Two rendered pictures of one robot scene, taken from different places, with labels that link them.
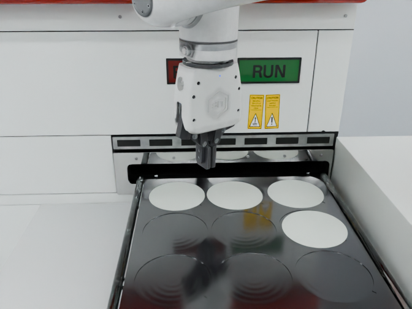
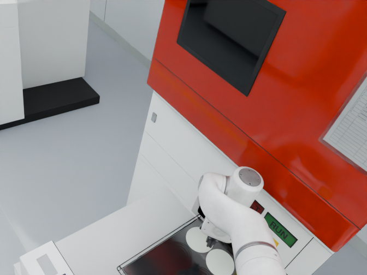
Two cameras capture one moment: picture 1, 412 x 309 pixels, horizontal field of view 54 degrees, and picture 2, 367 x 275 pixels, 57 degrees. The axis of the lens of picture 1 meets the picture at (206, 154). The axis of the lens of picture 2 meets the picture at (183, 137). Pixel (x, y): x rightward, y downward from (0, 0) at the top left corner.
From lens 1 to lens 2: 0.67 m
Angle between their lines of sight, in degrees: 35
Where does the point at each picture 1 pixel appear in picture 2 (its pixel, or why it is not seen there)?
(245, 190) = (226, 265)
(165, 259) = (159, 263)
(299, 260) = not seen: outside the picture
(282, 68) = (285, 235)
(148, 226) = (172, 243)
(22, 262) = (134, 209)
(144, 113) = not seen: hidden behind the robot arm
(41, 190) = (168, 181)
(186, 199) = (200, 245)
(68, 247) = (152, 217)
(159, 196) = (193, 233)
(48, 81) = (191, 150)
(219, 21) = not seen: hidden behind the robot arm
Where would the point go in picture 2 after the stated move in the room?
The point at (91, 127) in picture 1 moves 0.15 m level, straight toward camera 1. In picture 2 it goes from (196, 178) to (174, 202)
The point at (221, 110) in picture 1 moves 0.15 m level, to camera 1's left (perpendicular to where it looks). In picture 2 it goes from (220, 234) to (189, 198)
